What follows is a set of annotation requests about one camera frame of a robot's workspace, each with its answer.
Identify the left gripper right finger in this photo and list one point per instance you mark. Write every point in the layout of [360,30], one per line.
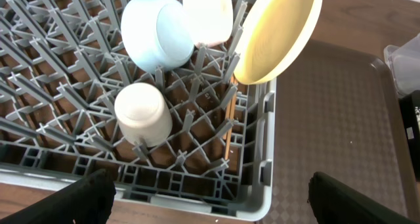
[334,202]

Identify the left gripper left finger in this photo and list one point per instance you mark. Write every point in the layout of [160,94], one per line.
[88,200]

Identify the white cup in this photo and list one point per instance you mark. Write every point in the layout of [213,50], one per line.
[143,115]

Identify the wooden chopstick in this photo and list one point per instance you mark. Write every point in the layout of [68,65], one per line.
[227,147]
[233,109]

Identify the light blue bowl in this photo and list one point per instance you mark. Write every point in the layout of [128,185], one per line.
[156,33]

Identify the yellow plate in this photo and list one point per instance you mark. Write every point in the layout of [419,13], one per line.
[273,35]

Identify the white bowl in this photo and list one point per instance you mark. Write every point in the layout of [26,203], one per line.
[210,21]

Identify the black waste tray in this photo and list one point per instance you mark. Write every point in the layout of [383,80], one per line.
[409,107]

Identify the grey dishwasher rack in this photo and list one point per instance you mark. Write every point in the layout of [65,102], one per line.
[63,63]

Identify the brown serving tray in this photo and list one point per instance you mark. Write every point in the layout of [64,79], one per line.
[337,112]

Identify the clear plastic bin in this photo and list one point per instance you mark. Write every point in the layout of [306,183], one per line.
[404,64]

